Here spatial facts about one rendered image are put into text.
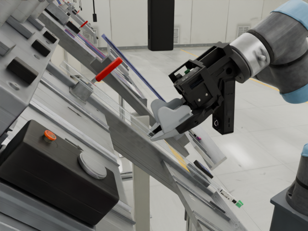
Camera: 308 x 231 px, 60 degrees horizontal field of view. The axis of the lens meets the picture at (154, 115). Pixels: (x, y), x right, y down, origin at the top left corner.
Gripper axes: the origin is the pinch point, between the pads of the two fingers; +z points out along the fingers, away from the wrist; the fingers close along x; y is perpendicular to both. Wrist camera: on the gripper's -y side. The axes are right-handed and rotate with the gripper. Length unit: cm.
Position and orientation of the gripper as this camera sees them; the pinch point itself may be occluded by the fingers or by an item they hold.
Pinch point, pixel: (156, 136)
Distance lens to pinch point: 51.2
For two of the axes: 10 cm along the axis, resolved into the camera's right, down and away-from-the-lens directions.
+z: -8.0, 6.0, 0.1
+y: -5.4, -7.1, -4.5
